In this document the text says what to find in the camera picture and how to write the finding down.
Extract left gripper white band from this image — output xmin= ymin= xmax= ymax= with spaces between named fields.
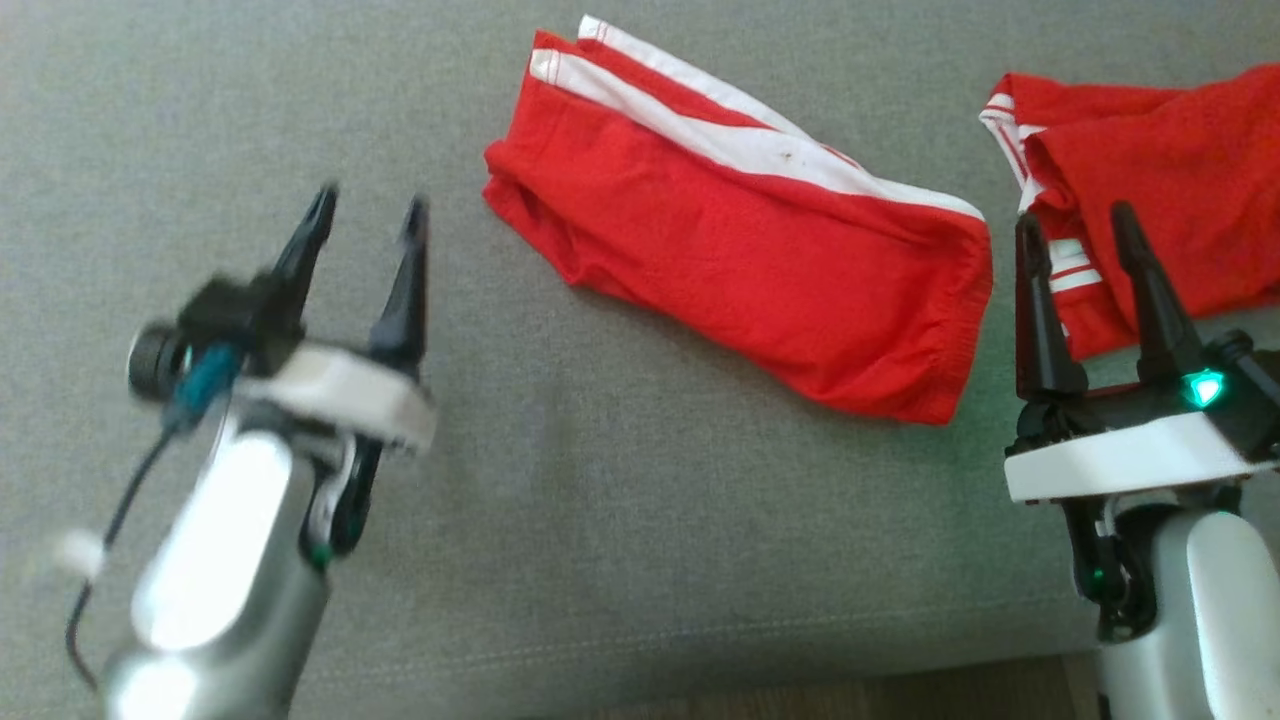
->
xmin=238 ymin=187 xmax=438 ymax=457

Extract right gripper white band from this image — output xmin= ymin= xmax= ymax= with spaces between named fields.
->
xmin=1005 ymin=200 xmax=1277 ymax=505

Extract red basketball jersey number 23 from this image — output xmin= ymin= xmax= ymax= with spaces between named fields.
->
xmin=979 ymin=64 xmax=1280 ymax=362

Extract red shorts white stripe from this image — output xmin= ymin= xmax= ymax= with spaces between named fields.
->
xmin=482 ymin=14 xmax=995 ymax=427

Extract large grey sofa chaise cushion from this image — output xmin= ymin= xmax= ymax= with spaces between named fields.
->
xmin=0 ymin=0 xmax=1280 ymax=716

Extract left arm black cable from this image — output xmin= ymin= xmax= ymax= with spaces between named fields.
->
xmin=64 ymin=343 xmax=244 ymax=693

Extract white cable label tag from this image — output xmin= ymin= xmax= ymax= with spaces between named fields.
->
xmin=53 ymin=528 xmax=108 ymax=583

